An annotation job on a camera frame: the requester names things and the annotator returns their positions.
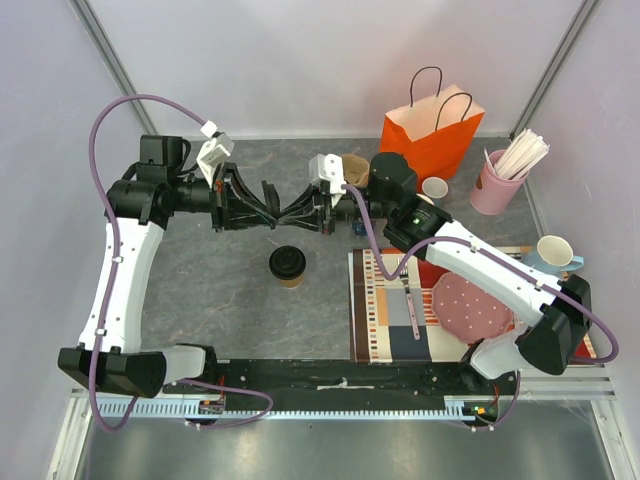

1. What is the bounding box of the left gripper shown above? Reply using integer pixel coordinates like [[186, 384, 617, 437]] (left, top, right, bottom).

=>
[[171, 161, 278, 233]]

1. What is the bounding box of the black plastic coffee lid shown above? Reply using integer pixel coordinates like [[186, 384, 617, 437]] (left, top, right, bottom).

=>
[[269, 245, 306, 280]]

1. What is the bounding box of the single brown paper cup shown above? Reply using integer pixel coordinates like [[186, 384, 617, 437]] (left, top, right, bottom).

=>
[[278, 273, 304, 289]]

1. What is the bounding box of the orange paper bag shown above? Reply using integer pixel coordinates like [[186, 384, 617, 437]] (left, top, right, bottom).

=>
[[380, 84, 485, 186]]

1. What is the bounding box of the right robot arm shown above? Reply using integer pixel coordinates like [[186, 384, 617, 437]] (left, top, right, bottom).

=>
[[276, 153, 598, 394]]

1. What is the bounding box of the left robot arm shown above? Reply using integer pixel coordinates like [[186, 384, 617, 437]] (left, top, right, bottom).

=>
[[58, 135, 275, 399]]

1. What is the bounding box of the dark blue ceramic mug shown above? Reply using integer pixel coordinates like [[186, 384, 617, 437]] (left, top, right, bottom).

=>
[[351, 219, 367, 236]]

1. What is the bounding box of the cardboard cup carrier stack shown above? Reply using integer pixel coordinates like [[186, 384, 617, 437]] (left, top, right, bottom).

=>
[[341, 154, 370, 189]]

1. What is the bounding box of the patterned colourful placemat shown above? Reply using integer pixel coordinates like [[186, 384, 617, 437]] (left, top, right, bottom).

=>
[[347, 244, 598, 364]]

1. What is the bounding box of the pink straw holder cup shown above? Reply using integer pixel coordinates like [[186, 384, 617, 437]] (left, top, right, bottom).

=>
[[470, 163, 526, 216]]

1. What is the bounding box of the pink dotted plate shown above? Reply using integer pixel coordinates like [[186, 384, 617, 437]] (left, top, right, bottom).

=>
[[432, 272, 514, 344]]

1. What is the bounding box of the bundle of white straws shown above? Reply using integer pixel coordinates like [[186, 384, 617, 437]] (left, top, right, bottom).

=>
[[493, 129, 550, 180]]

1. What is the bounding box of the light blue mug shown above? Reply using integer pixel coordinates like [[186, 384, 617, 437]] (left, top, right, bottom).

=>
[[521, 235, 584, 278]]

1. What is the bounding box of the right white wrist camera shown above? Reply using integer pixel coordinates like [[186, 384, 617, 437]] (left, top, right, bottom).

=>
[[309, 154, 346, 196]]

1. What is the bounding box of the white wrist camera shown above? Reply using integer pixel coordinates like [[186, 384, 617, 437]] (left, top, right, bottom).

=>
[[309, 154, 346, 196], [196, 120, 234, 188]]

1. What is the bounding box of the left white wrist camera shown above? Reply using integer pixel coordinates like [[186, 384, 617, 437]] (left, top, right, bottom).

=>
[[196, 120, 234, 188]]

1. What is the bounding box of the fork with pink handle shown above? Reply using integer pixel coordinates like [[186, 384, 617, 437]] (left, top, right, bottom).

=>
[[399, 265, 421, 341]]

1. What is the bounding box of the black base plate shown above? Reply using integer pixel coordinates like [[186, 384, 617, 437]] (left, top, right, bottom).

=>
[[197, 359, 516, 409]]

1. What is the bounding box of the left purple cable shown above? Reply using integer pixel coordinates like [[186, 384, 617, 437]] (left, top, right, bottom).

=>
[[87, 94, 275, 431]]

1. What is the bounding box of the purple cable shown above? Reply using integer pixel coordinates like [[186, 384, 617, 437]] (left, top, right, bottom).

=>
[[341, 183, 620, 432], [87, 94, 275, 431]]

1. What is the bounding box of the grey slotted cable duct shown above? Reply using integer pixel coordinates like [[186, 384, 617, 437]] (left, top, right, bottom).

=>
[[92, 396, 501, 419]]

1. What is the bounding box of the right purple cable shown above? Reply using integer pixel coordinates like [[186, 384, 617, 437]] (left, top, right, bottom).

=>
[[341, 183, 620, 432]]

